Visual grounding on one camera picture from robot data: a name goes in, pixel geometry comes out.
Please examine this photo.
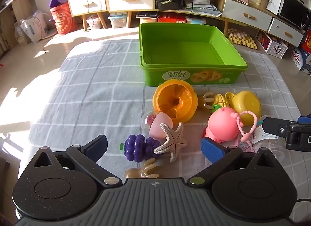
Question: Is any grey checked tablecloth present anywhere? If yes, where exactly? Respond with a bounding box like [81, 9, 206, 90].
[15, 39, 311, 219]

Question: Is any wooden TV cabinet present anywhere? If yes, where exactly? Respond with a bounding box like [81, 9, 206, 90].
[62, 0, 307, 48]

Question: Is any beige rubber octopus toy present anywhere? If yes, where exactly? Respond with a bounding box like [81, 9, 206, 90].
[198, 92, 215, 110]
[125, 158, 161, 179]

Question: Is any green plastic storage box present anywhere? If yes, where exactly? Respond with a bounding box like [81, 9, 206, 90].
[139, 23, 248, 87]

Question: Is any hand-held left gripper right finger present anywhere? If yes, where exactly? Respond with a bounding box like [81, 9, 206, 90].
[187, 137, 276, 188]

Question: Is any purple toy grape bunch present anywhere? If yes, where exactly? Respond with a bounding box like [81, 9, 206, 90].
[120, 134, 162, 163]

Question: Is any white and red carton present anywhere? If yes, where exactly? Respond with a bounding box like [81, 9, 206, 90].
[264, 33, 288, 59]

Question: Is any white plastic bag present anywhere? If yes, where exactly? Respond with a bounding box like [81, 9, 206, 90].
[19, 10, 49, 44]

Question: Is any blue and white carton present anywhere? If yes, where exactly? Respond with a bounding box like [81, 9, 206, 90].
[290, 46, 311, 74]

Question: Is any pink pig toy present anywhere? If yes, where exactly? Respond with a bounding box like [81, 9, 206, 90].
[203, 108, 240, 147]

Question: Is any pink bead chain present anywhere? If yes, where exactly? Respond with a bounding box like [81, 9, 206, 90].
[234, 111, 258, 152]

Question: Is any black microwave oven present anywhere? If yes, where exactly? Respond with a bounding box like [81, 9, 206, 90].
[277, 0, 311, 31]

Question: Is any stack of folded light cloths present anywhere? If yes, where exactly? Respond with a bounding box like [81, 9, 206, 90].
[186, 0, 221, 17]

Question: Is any clear plastic storage bin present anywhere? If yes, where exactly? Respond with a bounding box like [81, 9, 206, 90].
[86, 17, 101, 30]
[108, 14, 128, 28]

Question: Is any clear pink capsule ball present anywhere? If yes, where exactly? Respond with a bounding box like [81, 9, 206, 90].
[141, 111, 173, 140]

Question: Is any black bag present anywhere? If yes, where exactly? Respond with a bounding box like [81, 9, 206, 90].
[155, 0, 186, 11]

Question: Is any yellow egg tray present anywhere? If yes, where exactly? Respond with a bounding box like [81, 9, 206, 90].
[227, 28, 258, 50]

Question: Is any clear cotton swab jar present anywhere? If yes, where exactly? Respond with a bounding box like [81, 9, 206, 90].
[253, 115, 286, 162]

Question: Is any yellow toy corn cob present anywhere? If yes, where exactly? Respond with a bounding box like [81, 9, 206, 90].
[211, 94, 230, 113]

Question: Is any red bag with face print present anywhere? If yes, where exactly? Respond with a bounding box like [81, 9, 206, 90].
[50, 4, 78, 35]

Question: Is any beige starfish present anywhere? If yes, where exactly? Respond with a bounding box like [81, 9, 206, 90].
[154, 122, 187, 163]

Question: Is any red flat box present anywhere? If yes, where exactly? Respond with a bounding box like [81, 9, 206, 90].
[158, 16, 187, 24]

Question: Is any orange pumpkin-shaped toy bowl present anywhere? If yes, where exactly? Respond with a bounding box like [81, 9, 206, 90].
[153, 80, 198, 123]

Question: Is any yellow toy pot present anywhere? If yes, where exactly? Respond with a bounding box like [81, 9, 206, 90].
[225, 91, 262, 126]

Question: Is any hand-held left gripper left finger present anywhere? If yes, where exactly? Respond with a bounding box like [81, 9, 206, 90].
[33, 135, 122, 189]

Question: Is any wooden bookshelf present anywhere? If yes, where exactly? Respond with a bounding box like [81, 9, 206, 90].
[0, 0, 32, 56]

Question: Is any small pink patterned packet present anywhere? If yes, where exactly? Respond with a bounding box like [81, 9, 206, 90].
[235, 140, 254, 153]

